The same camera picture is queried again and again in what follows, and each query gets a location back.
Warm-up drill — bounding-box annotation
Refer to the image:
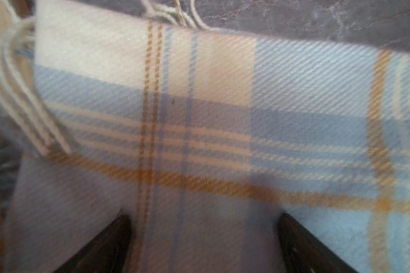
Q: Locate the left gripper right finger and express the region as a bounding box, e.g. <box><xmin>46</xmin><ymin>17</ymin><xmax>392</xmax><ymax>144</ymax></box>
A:
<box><xmin>277</xmin><ymin>213</ymin><xmax>356</xmax><ymax>273</ymax></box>

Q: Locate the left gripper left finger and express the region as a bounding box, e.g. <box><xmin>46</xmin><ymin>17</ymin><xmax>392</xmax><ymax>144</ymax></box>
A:
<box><xmin>55</xmin><ymin>214</ymin><xmax>132</xmax><ymax>273</ymax></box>

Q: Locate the plaid blue beige scarf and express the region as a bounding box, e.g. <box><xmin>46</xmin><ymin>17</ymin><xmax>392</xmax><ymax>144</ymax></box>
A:
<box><xmin>0</xmin><ymin>1</ymin><xmax>410</xmax><ymax>273</ymax></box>

